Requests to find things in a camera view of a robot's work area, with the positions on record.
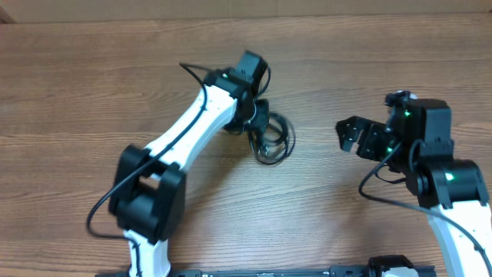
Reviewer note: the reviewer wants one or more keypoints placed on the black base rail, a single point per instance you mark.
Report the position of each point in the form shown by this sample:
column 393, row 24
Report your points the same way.
column 384, row 265

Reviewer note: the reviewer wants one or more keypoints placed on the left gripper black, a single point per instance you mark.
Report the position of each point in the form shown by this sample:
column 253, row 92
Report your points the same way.
column 264, row 118

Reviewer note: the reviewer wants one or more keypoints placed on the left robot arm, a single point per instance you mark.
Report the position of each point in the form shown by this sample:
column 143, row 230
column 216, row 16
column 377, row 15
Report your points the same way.
column 148, row 200

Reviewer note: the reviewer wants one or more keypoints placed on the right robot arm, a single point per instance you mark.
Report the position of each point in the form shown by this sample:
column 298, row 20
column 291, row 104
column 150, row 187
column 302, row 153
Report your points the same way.
column 416, row 142

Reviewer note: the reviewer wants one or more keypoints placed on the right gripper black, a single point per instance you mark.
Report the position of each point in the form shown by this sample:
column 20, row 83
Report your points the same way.
column 371, row 131

